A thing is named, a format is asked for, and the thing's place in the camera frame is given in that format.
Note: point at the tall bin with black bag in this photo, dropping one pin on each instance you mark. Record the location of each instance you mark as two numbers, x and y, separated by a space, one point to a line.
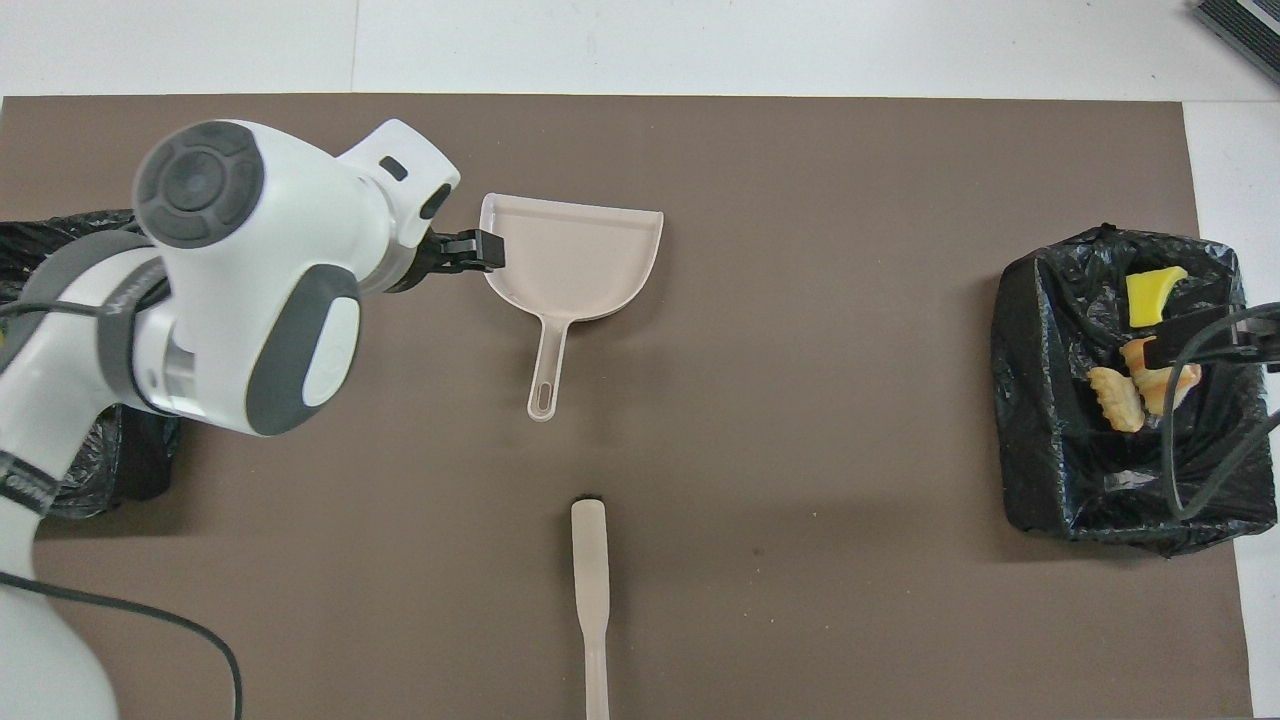
1080 480

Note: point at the striped croissant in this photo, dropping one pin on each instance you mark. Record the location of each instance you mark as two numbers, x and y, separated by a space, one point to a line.
1155 390

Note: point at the small pale bread piece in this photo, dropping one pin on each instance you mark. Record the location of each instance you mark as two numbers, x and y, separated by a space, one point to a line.
1117 398

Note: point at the yellow sponge piece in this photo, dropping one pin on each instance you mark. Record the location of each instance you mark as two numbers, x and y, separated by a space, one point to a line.
1152 295

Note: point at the beige brush with black bristles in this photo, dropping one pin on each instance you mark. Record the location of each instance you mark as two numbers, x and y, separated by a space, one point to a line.
590 570

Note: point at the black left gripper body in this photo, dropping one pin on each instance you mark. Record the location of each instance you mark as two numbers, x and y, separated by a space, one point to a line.
415 265

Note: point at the beige plastic dustpan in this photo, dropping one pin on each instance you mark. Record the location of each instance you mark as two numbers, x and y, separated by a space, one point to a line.
570 260

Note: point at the dark grey ribbed object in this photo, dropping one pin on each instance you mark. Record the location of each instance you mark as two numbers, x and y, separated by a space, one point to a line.
1245 30

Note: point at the brown table mat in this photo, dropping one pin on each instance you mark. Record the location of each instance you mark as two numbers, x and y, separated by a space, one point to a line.
800 300

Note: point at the low bin with black bag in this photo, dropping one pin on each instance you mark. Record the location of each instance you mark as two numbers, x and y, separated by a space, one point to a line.
130 470

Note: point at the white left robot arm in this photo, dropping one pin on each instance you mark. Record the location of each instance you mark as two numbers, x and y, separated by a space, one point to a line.
250 270

